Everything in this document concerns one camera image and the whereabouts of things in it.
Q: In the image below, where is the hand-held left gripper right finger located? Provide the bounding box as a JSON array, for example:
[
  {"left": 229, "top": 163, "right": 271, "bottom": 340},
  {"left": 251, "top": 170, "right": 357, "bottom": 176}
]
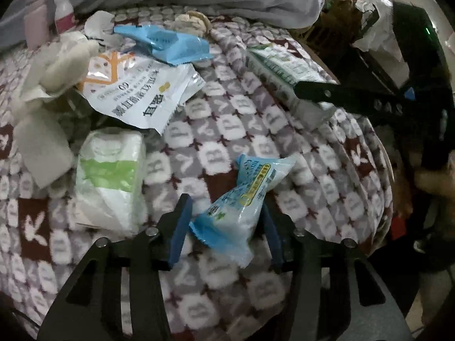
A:
[{"left": 261, "top": 199, "right": 415, "bottom": 341}]

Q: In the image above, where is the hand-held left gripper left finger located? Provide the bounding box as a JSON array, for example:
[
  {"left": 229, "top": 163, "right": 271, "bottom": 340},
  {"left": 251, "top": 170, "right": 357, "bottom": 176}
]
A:
[{"left": 37, "top": 194, "right": 194, "bottom": 341}]

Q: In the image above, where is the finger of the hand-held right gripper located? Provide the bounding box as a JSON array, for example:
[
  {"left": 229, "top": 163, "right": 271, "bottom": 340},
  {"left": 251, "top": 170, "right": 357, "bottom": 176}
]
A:
[
  {"left": 352, "top": 48, "right": 417, "bottom": 101},
  {"left": 295, "top": 81, "right": 406, "bottom": 118}
]

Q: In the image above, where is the blue white snack wrapper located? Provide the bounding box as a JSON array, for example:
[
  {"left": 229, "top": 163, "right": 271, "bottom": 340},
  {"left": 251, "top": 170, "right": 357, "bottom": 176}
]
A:
[{"left": 189, "top": 153, "right": 297, "bottom": 268}]

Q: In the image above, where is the green white package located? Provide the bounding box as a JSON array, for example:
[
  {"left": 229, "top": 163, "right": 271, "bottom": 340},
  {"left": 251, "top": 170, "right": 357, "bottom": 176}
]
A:
[{"left": 245, "top": 44, "right": 336, "bottom": 130}]

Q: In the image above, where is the white green tissue pack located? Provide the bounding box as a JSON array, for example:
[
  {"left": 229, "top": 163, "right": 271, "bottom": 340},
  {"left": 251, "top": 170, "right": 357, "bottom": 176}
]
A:
[{"left": 73, "top": 128, "right": 148, "bottom": 235}]

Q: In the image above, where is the white orange printed pouch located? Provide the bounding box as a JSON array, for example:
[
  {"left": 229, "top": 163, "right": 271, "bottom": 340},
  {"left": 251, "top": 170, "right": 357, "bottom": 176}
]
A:
[{"left": 76, "top": 51, "right": 207, "bottom": 136}]

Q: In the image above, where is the blue plastic wrapper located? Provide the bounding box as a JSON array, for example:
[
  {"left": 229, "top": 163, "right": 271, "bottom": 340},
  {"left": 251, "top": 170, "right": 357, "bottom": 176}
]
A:
[{"left": 113, "top": 25, "right": 214, "bottom": 66}]

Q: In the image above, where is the white tissue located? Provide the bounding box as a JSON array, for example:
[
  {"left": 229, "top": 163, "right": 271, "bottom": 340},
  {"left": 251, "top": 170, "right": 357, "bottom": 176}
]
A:
[
  {"left": 12, "top": 108, "right": 73, "bottom": 190},
  {"left": 19, "top": 31, "right": 100, "bottom": 102}
]

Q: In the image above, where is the person's right forearm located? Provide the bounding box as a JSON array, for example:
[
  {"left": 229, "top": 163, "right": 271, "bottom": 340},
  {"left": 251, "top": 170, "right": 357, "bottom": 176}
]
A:
[{"left": 414, "top": 169, "right": 455, "bottom": 203}]

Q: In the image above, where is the white plastic bag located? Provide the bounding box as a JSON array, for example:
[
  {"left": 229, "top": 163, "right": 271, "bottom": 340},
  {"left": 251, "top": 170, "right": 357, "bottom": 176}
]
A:
[{"left": 350, "top": 0, "right": 409, "bottom": 79}]

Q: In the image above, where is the wicker basket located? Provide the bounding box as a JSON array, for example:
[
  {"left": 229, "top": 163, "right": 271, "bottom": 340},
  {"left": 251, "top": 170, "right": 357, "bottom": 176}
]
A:
[{"left": 297, "top": 0, "right": 377, "bottom": 48}]

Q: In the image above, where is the printed blanket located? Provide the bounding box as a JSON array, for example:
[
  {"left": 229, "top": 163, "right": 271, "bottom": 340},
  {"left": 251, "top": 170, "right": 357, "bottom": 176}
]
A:
[{"left": 0, "top": 3, "right": 393, "bottom": 340}]

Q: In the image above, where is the folded white tissue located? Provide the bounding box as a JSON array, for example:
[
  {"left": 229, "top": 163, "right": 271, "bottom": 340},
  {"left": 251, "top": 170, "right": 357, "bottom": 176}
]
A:
[{"left": 12, "top": 108, "right": 73, "bottom": 190}]

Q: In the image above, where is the beige crumpled wrapper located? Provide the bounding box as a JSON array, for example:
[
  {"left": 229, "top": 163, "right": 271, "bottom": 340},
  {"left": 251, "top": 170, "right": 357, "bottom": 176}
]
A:
[{"left": 176, "top": 11, "right": 211, "bottom": 36}]

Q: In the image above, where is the crumpled white paper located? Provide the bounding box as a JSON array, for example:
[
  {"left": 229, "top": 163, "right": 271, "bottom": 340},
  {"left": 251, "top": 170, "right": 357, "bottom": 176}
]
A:
[{"left": 84, "top": 11, "right": 115, "bottom": 47}]

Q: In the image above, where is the white bottle pink label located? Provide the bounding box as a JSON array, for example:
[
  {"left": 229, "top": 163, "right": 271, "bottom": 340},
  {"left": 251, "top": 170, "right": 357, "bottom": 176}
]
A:
[{"left": 54, "top": 0, "right": 76, "bottom": 34}]

